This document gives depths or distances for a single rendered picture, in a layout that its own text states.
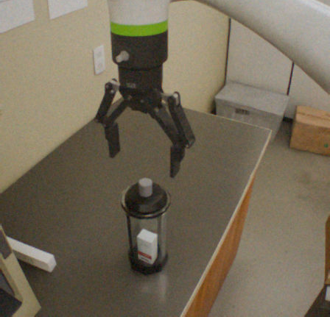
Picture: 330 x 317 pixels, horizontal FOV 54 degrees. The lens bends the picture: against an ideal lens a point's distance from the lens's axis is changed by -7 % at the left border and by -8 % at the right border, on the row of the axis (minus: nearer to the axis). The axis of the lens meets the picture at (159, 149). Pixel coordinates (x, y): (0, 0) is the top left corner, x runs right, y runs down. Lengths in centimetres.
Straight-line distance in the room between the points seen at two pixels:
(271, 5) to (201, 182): 76
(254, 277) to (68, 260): 134
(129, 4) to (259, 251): 188
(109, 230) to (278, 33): 72
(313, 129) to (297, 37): 256
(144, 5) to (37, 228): 73
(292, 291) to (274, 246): 35
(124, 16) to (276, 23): 21
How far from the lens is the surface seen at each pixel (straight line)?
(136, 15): 51
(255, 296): 201
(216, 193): 111
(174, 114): 58
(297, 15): 48
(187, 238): 97
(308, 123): 299
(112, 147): 70
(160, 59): 55
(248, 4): 51
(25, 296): 81
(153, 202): 72
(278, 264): 217
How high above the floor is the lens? 168
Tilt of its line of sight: 36 degrees down
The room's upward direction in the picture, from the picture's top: straight up
